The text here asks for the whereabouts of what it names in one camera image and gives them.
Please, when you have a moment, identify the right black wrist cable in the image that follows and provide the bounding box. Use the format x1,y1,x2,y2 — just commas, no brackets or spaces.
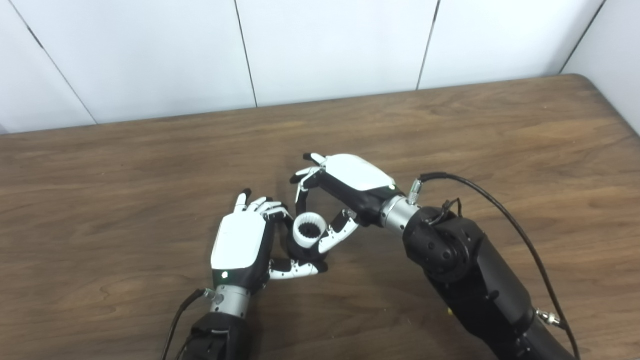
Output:
409,172,582,360

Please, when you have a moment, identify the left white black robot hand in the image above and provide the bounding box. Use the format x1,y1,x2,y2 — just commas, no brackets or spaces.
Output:
210,188,329,296

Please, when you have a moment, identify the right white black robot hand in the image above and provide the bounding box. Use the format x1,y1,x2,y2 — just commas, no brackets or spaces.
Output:
290,152,406,255

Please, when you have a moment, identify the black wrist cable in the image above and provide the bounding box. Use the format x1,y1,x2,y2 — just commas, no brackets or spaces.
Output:
409,172,582,360
161,288,225,360

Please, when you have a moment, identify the white ring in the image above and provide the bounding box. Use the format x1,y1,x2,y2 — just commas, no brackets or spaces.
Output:
292,212,328,250

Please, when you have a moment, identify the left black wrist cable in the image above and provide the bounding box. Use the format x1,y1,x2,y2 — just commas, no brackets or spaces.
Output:
161,288,225,360

